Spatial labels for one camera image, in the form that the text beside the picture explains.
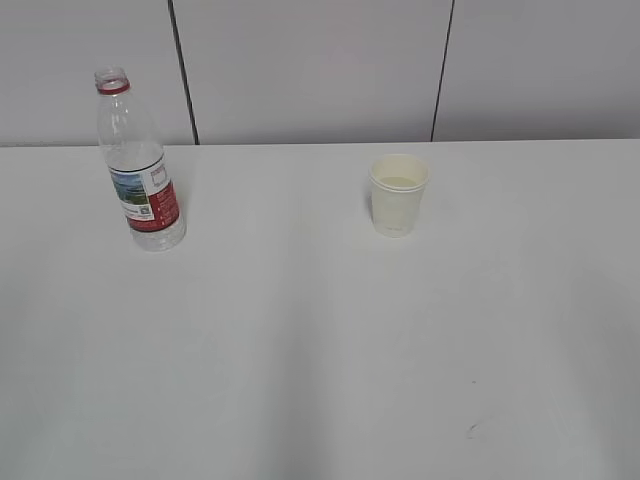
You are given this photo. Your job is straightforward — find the white paper cup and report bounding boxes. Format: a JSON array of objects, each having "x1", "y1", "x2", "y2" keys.
[{"x1": 369, "y1": 154, "x2": 429, "y2": 238}]

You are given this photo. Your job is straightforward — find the clear plastic water bottle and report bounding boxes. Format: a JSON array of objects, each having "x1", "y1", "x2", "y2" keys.
[{"x1": 94, "y1": 67, "x2": 186, "y2": 252}]

